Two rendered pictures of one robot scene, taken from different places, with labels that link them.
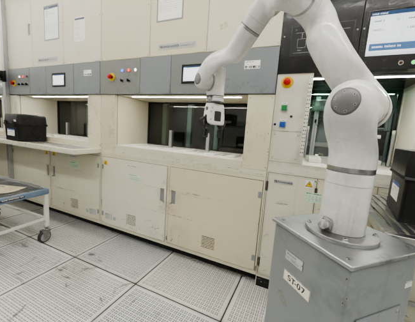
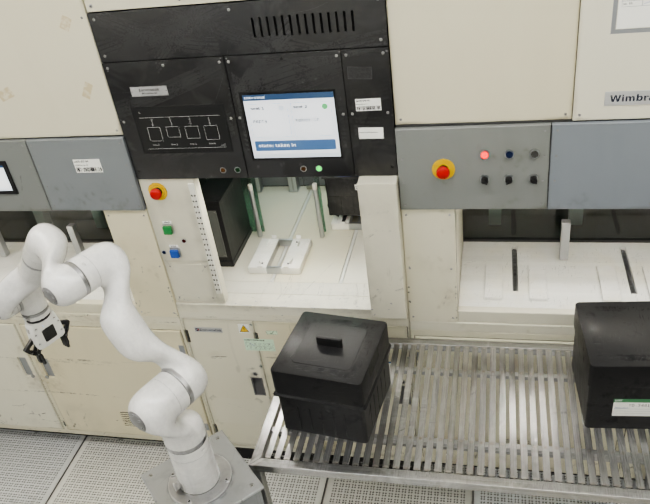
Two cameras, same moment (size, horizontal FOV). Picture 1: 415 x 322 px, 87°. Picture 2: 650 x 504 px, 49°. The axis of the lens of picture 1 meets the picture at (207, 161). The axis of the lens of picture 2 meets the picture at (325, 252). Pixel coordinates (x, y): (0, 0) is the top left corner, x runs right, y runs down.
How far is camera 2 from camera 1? 1.77 m
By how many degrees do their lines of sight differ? 26
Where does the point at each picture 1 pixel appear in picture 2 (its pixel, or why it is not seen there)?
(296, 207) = (238, 358)
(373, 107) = (157, 428)
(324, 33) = (110, 333)
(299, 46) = (153, 138)
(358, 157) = (175, 444)
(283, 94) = (160, 209)
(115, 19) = not seen: outside the picture
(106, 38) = not seen: outside the picture
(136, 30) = not seen: outside the picture
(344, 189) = (177, 464)
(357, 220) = (197, 482)
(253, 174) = (160, 323)
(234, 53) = (32, 284)
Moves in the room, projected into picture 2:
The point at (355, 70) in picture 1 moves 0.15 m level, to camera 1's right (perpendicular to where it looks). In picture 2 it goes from (155, 358) to (212, 345)
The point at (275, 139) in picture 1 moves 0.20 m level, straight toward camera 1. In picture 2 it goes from (174, 273) to (159, 307)
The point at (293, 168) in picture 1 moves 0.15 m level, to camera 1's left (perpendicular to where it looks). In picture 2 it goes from (214, 310) to (175, 319)
